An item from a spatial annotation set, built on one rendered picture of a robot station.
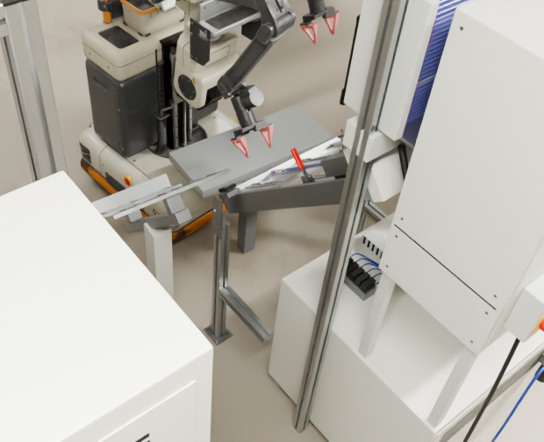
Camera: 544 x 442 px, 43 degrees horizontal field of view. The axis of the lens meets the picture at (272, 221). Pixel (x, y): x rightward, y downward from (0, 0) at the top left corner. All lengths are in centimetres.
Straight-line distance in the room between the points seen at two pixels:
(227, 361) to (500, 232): 154
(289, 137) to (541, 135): 156
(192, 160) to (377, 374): 106
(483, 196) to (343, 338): 81
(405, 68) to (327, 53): 293
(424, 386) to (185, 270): 131
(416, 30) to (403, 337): 105
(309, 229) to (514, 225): 188
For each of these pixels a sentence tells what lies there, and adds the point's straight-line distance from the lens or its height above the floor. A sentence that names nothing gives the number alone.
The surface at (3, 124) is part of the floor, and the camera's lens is 380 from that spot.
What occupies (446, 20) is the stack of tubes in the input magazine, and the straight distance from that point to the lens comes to 145.
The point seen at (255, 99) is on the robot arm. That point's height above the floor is 95.
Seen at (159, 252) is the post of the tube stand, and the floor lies 75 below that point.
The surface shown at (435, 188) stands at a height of 134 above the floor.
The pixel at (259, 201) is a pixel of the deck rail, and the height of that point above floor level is 85.
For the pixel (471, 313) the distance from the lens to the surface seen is 161.
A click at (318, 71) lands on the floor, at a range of 416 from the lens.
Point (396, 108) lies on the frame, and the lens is 147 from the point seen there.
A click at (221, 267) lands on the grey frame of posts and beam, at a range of 244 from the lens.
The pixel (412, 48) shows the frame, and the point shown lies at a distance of 139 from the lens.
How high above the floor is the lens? 232
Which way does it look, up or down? 46 degrees down
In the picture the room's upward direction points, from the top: 7 degrees clockwise
